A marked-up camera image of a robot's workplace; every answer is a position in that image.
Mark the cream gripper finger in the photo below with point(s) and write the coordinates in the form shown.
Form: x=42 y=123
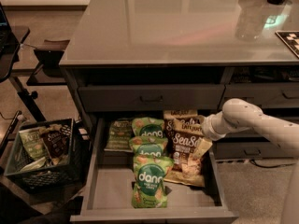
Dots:
x=195 y=158

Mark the brown sea salt bag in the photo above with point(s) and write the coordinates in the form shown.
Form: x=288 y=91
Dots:
x=180 y=173
x=183 y=127

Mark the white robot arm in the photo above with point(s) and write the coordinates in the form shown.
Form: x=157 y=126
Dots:
x=238 y=115

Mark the grey bottom right drawer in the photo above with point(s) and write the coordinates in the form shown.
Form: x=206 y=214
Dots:
x=248 y=150

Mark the grey top left drawer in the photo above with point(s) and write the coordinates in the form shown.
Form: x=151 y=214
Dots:
x=150 y=97

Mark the middle green dang bag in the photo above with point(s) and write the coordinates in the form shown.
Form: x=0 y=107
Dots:
x=148 y=145

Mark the green dang bag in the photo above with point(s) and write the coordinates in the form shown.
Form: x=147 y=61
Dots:
x=148 y=127
x=149 y=173
x=148 y=145

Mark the rear green dang bag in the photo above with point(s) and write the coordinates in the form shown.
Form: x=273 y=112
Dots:
x=148 y=127

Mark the front green dang bag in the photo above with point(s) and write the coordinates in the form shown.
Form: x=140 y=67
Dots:
x=149 y=173

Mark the grey top right drawer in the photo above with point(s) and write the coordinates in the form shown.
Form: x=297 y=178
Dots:
x=264 y=95

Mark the dark green kettle chip bag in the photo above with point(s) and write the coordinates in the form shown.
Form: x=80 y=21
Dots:
x=119 y=134

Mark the grey cabinet with counter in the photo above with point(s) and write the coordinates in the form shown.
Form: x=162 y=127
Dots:
x=165 y=42

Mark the open grey middle drawer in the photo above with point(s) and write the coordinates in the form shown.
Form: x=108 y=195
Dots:
x=109 y=188

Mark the brown chip bag in crate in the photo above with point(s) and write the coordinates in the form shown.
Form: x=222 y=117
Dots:
x=55 y=142

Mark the green chip bag in crate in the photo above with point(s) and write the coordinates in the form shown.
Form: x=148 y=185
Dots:
x=33 y=143

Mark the checkered marker board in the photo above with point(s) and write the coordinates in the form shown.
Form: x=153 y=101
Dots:
x=291 y=40

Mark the black plastic crate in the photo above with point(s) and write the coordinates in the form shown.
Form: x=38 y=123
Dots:
x=33 y=176

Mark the dark stool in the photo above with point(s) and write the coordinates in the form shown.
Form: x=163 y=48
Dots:
x=47 y=71

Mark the black desk with stand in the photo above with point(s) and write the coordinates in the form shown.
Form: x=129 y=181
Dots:
x=11 y=39

